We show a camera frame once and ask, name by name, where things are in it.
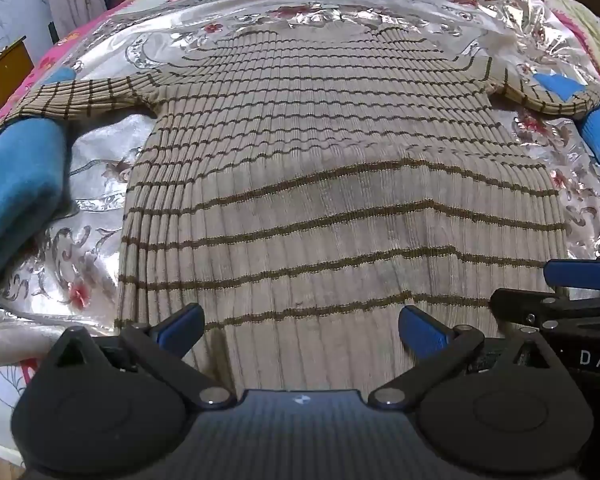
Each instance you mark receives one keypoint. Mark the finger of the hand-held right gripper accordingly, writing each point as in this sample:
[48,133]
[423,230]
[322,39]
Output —
[520,305]
[575,272]

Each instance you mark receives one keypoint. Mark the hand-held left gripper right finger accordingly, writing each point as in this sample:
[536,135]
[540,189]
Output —
[422,332]

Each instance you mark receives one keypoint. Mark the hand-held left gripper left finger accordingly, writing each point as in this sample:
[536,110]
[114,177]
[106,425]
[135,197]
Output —
[180,329]

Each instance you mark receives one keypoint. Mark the beige striped knit sweater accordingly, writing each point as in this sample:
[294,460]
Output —
[330,200]

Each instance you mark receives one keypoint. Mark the wooden cabinet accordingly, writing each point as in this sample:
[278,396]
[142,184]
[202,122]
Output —
[5,77]

